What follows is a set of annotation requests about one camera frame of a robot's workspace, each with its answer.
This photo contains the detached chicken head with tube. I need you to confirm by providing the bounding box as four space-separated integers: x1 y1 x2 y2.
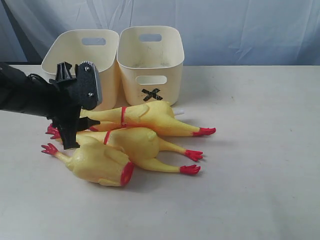
88 108 186 132

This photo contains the blue backdrop cloth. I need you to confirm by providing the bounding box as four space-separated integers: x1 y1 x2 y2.
0 0 320 66

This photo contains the cream bin marked X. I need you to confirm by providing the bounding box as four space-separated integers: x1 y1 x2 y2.
116 25 185 105

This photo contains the whole yellow rubber chicken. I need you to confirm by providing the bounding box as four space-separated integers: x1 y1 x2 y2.
80 100 216 137

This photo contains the headless rubber chicken body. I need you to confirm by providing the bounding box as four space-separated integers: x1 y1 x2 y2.
41 136 135 187

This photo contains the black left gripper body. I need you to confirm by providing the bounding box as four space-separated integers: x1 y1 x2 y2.
46 77 82 130

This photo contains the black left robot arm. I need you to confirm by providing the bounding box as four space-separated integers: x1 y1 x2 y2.
0 61 103 150

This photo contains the cream bin marked O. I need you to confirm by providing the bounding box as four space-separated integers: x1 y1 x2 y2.
41 29 121 111

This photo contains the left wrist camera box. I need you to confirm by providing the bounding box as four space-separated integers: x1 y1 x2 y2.
75 61 103 110

